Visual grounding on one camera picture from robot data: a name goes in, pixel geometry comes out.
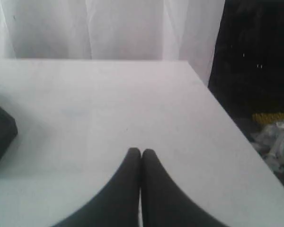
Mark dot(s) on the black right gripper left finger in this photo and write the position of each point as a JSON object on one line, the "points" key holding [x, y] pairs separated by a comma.
{"points": [[117, 203]]}

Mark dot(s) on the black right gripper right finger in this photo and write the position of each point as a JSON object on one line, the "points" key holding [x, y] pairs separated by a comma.
{"points": [[164, 204]]}

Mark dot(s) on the yellow object on floor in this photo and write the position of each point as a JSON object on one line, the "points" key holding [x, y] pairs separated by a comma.
{"points": [[267, 118]]}

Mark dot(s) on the black background cloth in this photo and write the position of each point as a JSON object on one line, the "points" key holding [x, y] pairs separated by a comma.
{"points": [[247, 76]]}

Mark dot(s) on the crumpled plastic packaging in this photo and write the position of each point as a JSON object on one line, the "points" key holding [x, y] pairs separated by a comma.
{"points": [[269, 143]]}

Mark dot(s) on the white backdrop curtain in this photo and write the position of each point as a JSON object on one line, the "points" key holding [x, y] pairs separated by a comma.
{"points": [[112, 30]]}

